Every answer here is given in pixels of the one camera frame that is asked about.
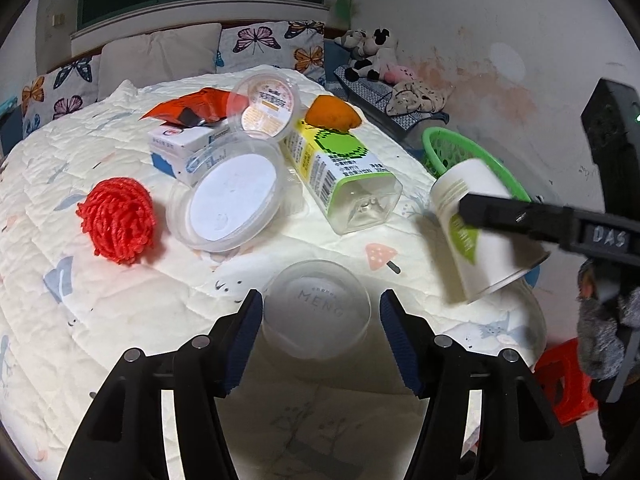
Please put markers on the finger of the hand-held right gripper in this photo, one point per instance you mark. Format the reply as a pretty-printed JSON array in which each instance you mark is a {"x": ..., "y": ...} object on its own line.
[{"x": 525, "y": 217}]

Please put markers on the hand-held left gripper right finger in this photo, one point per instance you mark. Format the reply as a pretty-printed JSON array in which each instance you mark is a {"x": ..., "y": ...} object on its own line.
[{"x": 400, "y": 345}]

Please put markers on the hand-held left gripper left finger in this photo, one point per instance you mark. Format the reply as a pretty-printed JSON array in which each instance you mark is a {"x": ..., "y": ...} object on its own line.
[{"x": 245, "y": 340}]

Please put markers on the white paper cup green print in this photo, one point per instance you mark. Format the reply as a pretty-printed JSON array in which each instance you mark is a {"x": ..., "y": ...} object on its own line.
[{"x": 490, "y": 272}]

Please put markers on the clear plastic cup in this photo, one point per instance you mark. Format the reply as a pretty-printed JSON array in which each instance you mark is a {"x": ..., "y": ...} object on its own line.
[{"x": 315, "y": 320}]

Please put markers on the green plastic basket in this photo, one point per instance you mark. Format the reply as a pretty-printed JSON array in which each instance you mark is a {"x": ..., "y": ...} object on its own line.
[{"x": 440, "y": 142}]

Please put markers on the white blue milk carton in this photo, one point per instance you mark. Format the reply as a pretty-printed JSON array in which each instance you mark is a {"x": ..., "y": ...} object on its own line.
[{"x": 172, "y": 150}]

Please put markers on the person's right forearm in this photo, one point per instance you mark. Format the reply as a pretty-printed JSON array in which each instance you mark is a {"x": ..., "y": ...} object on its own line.
[{"x": 597, "y": 340}]

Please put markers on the clear round plastic container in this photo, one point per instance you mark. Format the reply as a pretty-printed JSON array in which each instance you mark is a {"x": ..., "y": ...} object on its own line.
[{"x": 230, "y": 195}]

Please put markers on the beige spotted plush toy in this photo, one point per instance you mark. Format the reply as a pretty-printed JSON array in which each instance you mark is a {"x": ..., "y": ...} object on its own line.
[{"x": 420, "y": 97}]

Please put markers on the red plastic stool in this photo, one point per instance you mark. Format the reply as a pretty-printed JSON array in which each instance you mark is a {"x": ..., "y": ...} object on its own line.
[{"x": 565, "y": 385}]

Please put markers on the white printed quilt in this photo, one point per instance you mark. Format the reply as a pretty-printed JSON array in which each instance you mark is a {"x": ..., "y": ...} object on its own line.
[{"x": 75, "y": 335}]

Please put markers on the red foam mesh net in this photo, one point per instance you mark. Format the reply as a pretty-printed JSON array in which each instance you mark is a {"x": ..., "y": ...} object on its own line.
[{"x": 117, "y": 220}]

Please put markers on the clear bottle yellow green label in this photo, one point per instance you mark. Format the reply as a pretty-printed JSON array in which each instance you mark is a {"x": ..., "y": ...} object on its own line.
[{"x": 340, "y": 165}]

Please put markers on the blue checkered cloth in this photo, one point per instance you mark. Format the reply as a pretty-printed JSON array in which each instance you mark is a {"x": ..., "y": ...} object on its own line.
[{"x": 360, "y": 90}]

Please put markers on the small clear cup orange label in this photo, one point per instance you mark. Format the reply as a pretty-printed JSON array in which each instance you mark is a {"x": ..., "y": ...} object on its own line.
[{"x": 265, "y": 110}]

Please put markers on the black white cow plush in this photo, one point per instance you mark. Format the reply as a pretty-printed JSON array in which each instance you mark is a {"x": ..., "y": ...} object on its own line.
[{"x": 370, "y": 45}]

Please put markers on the red snack wrapper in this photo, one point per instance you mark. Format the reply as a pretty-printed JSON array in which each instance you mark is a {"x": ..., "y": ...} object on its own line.
[{"x": 200, "y": 102}]

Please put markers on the beige pillow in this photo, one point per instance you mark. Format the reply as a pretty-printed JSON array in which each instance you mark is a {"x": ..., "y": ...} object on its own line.
[
  {"x": 185, "y": 50},
  {"x": 122, "y": 67}
]

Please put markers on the butterfly print pillow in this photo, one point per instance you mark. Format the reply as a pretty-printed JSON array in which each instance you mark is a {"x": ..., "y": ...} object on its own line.
[
  {"x": 60, "y": 90},
  {"x": 280, "y": 45}
]

